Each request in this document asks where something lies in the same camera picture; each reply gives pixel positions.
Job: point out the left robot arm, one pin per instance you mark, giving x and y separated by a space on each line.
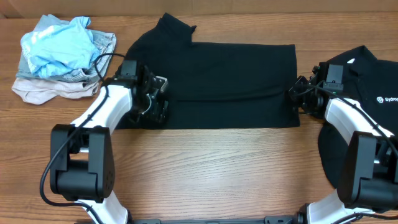
81 167

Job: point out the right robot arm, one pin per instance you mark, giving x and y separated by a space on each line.
368 180

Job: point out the folded denim jeans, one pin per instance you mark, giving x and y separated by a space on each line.
105 42

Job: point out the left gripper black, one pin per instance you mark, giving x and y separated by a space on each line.
158 100

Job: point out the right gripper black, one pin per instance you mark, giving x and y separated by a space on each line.
300 94

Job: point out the light blue crumpled shirt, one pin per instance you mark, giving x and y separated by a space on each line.
59 47

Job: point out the black t-shirt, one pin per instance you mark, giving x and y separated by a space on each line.
214 85

